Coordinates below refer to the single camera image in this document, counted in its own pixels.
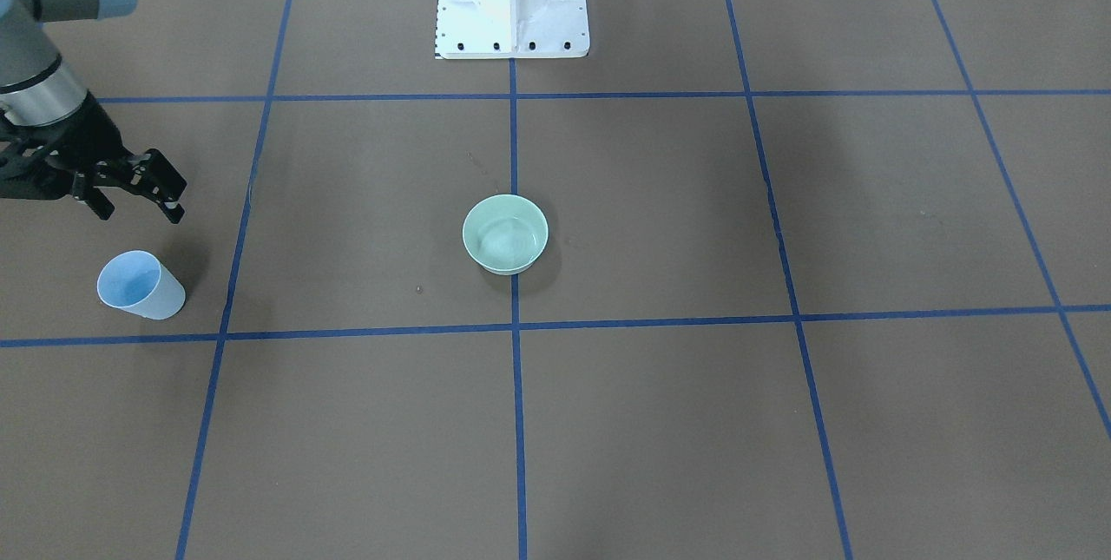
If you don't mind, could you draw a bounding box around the light blue plastic cup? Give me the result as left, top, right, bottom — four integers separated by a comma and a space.
96, 250, 187, 321

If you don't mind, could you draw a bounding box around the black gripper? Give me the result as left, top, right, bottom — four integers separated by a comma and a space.
1, 96, 187, 224

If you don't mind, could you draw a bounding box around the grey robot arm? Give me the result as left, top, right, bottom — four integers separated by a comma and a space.
1, 0, 187, 224

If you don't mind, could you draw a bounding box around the pale green ceramic bowl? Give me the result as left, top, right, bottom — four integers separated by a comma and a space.
461, 194, 550, 276

